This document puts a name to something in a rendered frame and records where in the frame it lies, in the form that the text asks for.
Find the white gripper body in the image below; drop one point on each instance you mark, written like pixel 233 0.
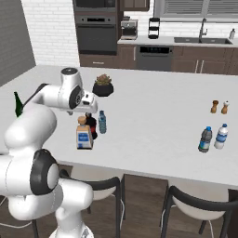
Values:
pixel 88 108

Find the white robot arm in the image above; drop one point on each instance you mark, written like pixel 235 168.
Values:
pixel 28 173

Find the dark red glass bottle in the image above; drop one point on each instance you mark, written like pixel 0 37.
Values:
pixel 92 124

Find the small blue plastic bottle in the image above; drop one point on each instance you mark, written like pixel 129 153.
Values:
pixel 102 122

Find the black pot with succulent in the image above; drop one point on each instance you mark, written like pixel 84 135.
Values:
pixel 103 88

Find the corked bottle with blue label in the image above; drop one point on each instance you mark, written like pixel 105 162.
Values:
pixel 84 136

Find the brown base cupboards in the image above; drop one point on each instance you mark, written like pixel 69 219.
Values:
pixel 204 60
pixel 124 57

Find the green glass bottle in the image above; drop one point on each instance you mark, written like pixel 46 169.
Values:
pixel 18 105

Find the black and white stool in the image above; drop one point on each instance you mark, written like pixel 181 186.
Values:
pixel 103 189
pixel 198 208

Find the black dishwasher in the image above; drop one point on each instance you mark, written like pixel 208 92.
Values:
pixel 154 58

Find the silver coffee machine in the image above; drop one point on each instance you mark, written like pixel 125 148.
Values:
pixel 129 29

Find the black microwave oven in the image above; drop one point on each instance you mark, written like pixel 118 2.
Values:
pixel 94 3

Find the grey plastic bottle blue cap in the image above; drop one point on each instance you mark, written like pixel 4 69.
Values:
pixel 205 140

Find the grey sink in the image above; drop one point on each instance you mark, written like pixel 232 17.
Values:
pixel 189 40

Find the brown pepper mill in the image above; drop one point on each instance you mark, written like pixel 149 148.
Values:
pixel 214 107

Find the white plastic bottle blue cap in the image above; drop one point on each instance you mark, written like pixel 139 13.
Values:
pixel 221 137

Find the brown white-capped salt shaker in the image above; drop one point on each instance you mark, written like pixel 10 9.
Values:
pixel 225 108

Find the silver tap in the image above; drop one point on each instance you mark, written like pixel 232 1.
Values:
pixel 203 29

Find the window with grey blinds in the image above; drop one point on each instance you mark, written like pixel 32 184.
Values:
pixel 198 7

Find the white soap dispenser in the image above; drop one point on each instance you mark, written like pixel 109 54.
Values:
pixel 232 34

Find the black wall oven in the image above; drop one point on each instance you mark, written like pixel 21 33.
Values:
pixel 96 34

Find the brown wall cupboard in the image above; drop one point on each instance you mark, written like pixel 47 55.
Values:
pixel 134 4

